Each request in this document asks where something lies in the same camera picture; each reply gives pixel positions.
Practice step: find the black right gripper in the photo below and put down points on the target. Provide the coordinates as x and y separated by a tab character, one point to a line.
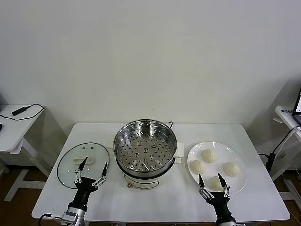
218	200

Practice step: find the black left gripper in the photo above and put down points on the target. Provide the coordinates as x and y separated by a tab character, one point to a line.
85	184

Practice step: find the white steamed baozi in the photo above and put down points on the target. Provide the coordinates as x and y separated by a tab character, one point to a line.
215	183
209	155
231	169
198	167

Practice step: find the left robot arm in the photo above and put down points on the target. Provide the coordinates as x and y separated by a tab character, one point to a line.
73	215

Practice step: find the steel steamer basket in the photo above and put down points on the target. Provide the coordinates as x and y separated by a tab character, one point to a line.
145	155

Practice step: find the white round plate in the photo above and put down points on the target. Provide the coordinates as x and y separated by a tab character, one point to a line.
218	148

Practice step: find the white electric cooker base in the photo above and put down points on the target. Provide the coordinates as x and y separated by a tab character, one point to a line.
141	183

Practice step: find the white side table with adapter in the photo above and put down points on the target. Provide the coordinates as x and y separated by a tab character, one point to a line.
14	136

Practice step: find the black power adapter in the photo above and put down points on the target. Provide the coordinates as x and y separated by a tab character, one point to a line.
18	111

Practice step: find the small black object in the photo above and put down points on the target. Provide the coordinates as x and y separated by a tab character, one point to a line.
1	127

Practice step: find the open laptop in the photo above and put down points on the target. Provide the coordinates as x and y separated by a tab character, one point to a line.
298	106

